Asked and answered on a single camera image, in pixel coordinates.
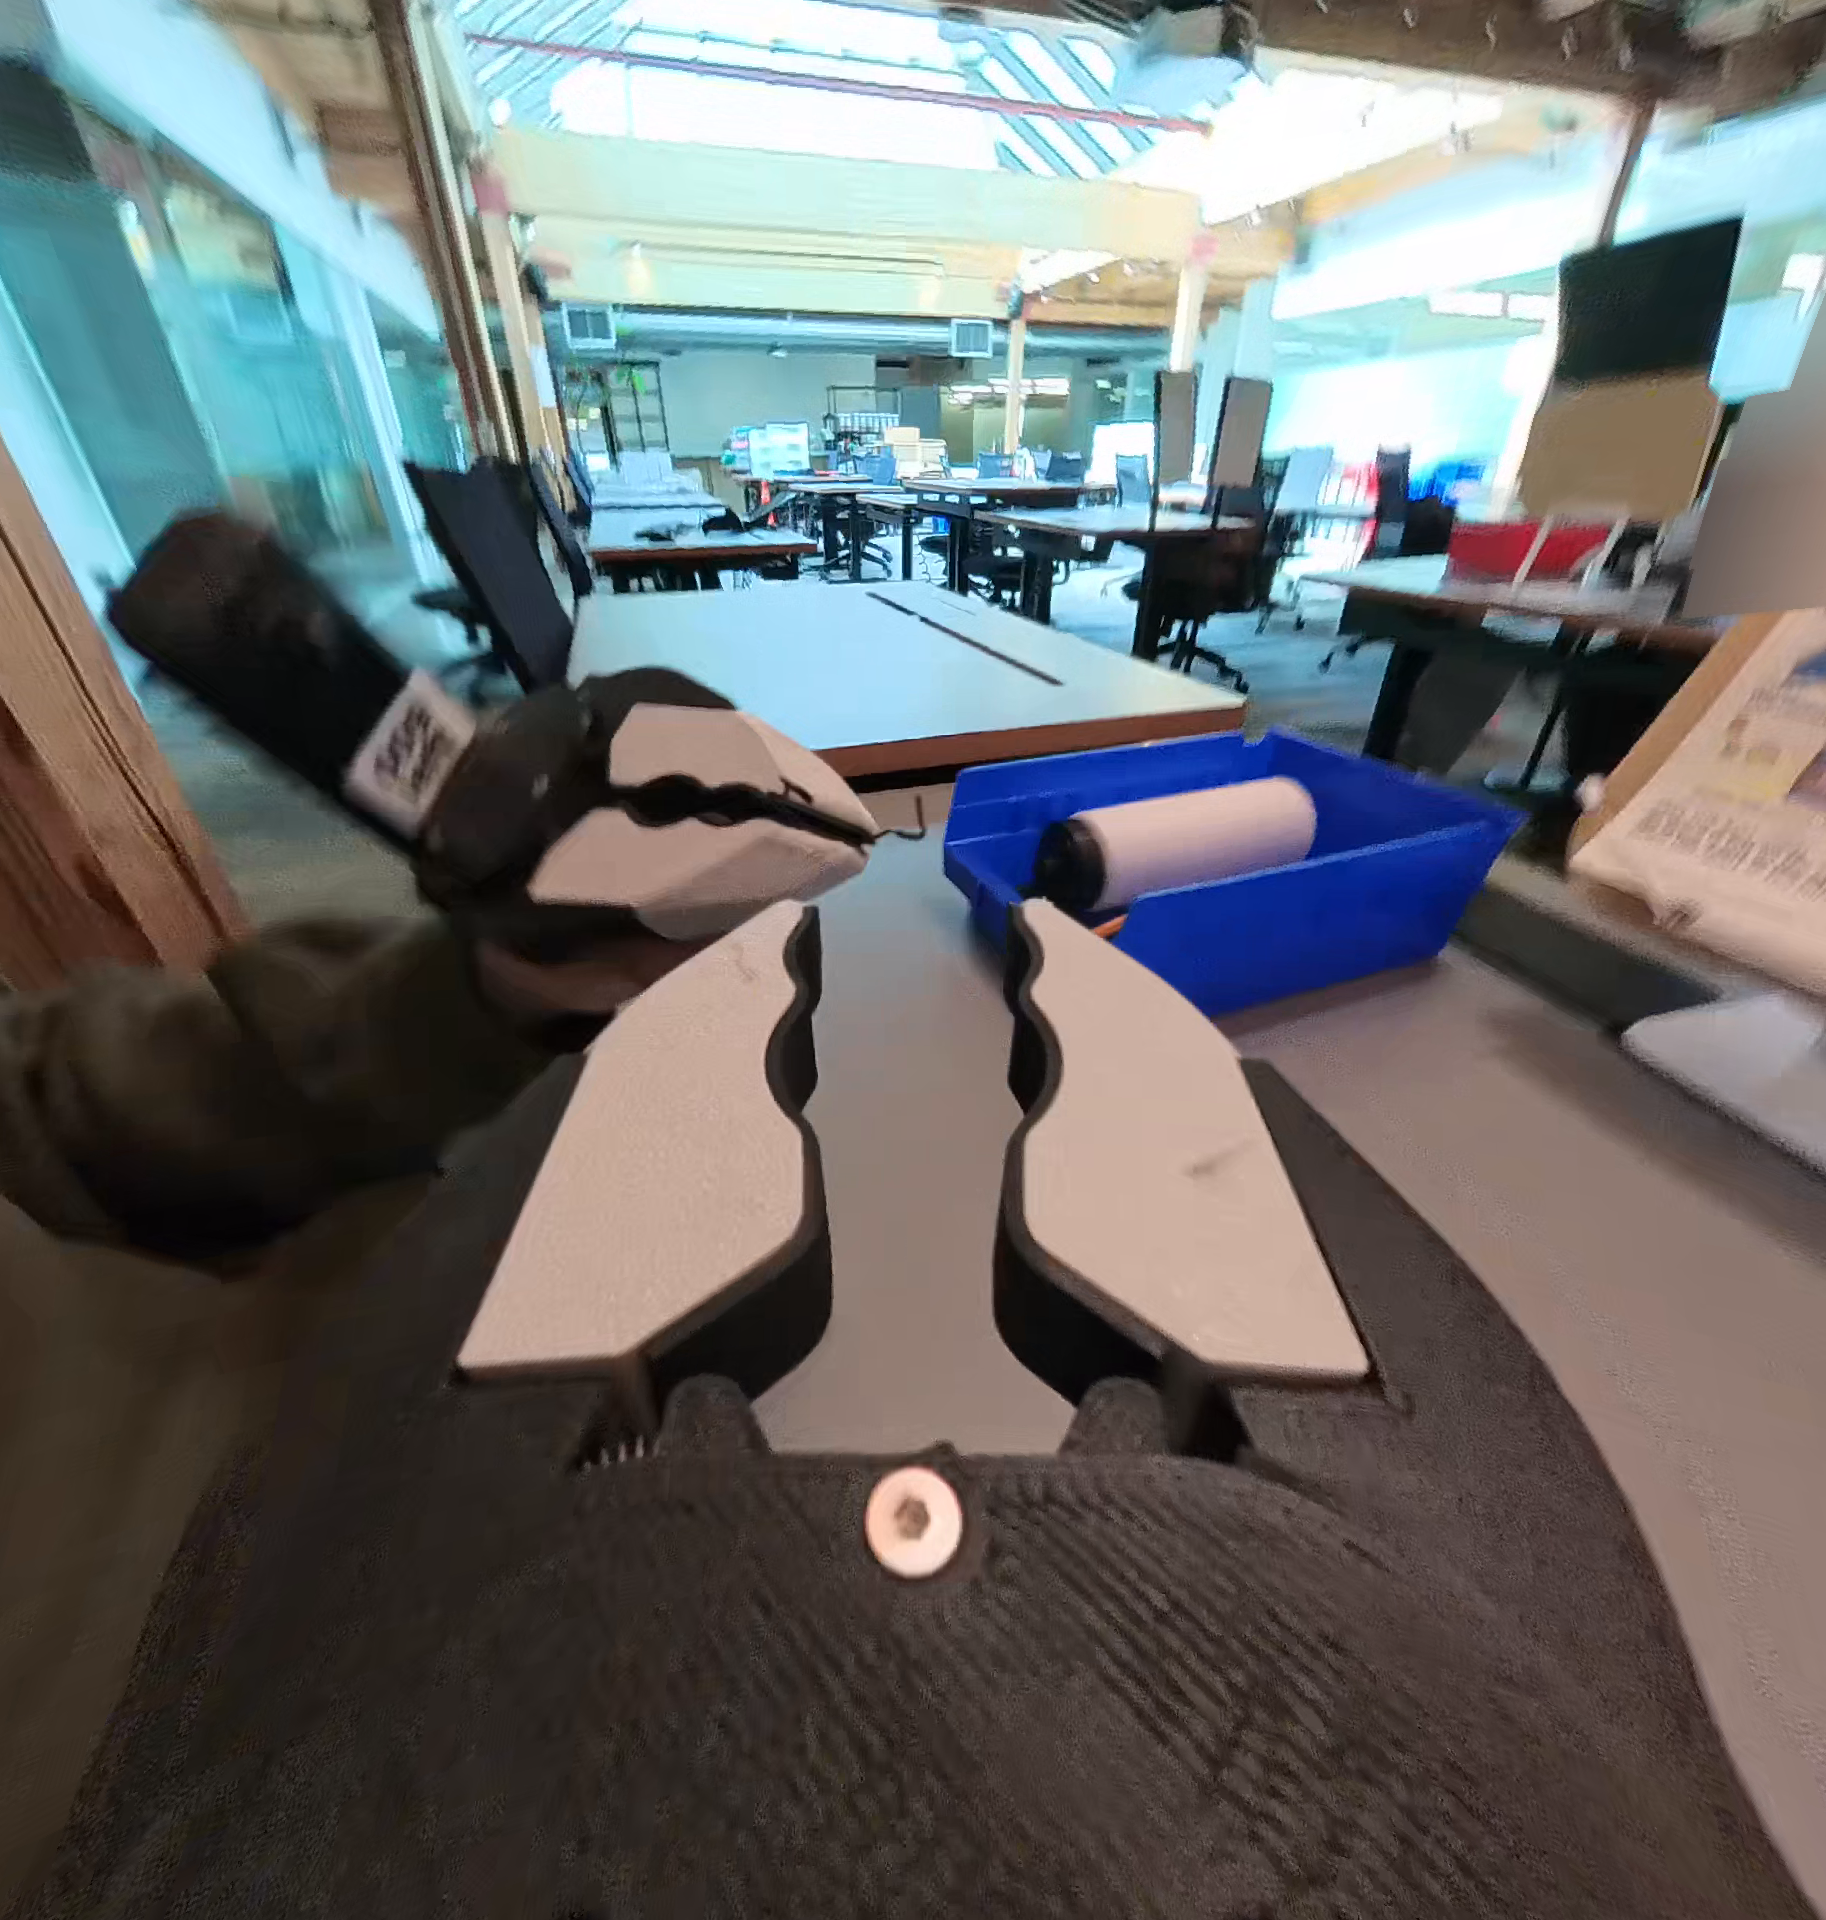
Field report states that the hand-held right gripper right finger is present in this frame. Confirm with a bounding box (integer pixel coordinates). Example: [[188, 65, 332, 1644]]
[[994, 897, 1375, 1410]]

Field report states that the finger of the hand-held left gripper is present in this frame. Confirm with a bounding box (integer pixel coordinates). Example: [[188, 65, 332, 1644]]
[[528, 801, 873, 945], [605, 705, 876, 833]]

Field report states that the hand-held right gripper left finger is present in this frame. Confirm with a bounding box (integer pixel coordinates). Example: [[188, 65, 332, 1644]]
[[455, 902, 832, 1400]]

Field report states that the person's left forearm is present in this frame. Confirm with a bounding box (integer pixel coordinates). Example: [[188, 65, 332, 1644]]
[[0, 912, 584, 1269]]

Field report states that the person's left hand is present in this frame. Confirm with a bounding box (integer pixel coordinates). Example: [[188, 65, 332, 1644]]
[[470, 905, 693, 1055]]

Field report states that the white office table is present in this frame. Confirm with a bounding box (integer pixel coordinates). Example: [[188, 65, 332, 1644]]
[[567, 580, 1247, 781]]

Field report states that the black office chair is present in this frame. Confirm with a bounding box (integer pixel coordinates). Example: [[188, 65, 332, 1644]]
[[402, 456, 576, 691]]

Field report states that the blue plastic bin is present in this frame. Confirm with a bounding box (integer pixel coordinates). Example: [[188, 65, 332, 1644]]
[[942, 727, 1526, 1019]]

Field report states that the white roll with black end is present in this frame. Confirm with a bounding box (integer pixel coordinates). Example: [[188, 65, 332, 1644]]
[[1033, 776, 1321, 917]]

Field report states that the dark office desk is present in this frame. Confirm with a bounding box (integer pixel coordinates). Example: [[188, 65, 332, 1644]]
[[987, 502, 1260, 661]]

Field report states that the white flat sign base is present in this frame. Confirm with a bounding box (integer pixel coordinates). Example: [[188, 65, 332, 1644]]
[[1620, 991, 1826, 1193]]

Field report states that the office desk with black legs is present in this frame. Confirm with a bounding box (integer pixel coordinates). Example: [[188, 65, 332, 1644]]
[[1294, 553, 1726, 781]]

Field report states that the printed instruction board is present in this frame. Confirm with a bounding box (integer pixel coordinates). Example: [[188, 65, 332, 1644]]
[[1564, 604, 1826, 1010]]

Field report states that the red desk divider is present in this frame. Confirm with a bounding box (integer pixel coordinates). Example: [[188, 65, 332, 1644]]
[[1445, 517, 1681, 590]]

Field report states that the black and cardboard panel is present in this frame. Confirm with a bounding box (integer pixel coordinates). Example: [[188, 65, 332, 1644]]
[[1514, 217, 1746, 519]]

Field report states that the wooden post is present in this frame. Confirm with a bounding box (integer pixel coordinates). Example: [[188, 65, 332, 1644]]
[[0, 352, 247, 991]]

